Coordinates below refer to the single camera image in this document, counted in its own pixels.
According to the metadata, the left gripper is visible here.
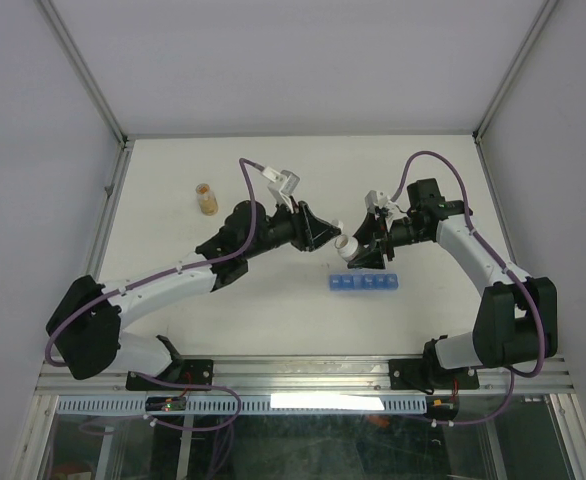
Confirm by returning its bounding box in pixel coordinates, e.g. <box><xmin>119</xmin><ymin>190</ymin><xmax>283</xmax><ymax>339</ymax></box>
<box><xmin>244</xmin><ymin>196</ymin><xmax>340</xmax><ymax>261</ymax></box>

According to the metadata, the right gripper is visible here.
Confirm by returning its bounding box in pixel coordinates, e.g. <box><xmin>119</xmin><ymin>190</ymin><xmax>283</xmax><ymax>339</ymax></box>
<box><xmin>344</xmin><ymin>211</ymin><xmax>429</xmax><ymax>270</ymax></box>

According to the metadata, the white cap pill bottle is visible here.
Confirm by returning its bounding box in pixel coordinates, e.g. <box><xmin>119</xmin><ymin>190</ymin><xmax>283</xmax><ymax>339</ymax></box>
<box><xmin>334</xmin><ymin>234</ymin><xmax>360</xmax><ymax>262</ymax></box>

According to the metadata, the blue weekly pill organizer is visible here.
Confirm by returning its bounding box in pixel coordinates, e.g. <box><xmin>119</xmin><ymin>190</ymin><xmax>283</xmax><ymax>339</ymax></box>
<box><xmin>328</xmin><ymin>273</ymin><xmax>399</xmax><ymax>292</ymax></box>

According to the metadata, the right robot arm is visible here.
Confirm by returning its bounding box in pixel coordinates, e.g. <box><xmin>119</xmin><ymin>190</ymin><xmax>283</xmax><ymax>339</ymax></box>
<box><xmin>335</xmin><ymin>179</ymin><xmax>558</xmax><ymax>394</ymax></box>

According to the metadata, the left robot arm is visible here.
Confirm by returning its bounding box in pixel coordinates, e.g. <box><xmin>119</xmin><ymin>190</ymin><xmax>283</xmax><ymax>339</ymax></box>
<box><xmin>46</xmin><ymin>201</ymin><xmax>341</xmax><ymax>389</ymax></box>

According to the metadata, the amber pill bottle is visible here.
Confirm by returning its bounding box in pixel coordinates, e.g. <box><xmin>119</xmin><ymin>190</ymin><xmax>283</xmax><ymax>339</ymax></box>
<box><xmin>195</xmin><ymin>183</ymin><xmax>218</xmax><ymax>216</ymax></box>

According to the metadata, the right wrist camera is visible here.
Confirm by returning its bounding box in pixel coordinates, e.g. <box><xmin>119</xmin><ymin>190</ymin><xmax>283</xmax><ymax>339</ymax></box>
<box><xmin>365</xmin><ymin>190</ymin><xmax>403</xmax><ymax>219</ymax></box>

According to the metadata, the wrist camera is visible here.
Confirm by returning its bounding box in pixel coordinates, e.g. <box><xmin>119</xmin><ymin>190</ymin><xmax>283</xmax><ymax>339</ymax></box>
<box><xmin>261</xmin><ymin>166</ymin><xmax>300</xmax><ymax>211</ymax></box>
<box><xmin>365</xmin><ymin>190</ymin><xmax>403</xmax><ymax>219</ymax></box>

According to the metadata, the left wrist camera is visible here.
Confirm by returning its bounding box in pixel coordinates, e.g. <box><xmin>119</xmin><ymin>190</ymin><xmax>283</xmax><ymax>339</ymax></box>
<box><xmin>261</xmin><ymin>166</ymin><xmax>300</xmax><ymax>211</ymax></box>

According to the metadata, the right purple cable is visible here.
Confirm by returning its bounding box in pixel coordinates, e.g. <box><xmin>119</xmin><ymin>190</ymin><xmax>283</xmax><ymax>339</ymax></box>
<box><xmin>390</xmin><ymin>148</ymin><xmax>547</xmax><ymax>429</ymax></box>

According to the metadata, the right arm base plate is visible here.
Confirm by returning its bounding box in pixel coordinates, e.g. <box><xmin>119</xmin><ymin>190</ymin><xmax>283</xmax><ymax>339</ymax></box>
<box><xmin>388</xmin><ymin>339</ymin><xmax>480</xmax><ymax>395</ymax></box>

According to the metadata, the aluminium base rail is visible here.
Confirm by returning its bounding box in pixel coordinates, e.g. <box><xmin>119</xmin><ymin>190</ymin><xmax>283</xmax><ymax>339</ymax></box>
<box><xmin>35</xmin><ymin>354</ymin><xmax>575</xmax><ymax>396</ymax></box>

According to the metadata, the white slotted cable duct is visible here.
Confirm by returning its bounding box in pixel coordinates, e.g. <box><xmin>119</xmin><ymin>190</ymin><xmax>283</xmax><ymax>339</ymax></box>
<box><xmin>57</xmin><ymin>393</ymin><xmax>427</xmax><ymax>416</ymax></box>

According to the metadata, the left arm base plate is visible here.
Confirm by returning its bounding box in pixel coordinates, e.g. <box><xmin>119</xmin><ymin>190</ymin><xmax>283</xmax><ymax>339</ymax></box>
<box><xmin>125</xmin><ymin>358</ymin><xmax>214</xmax><ymax>391</ymax></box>

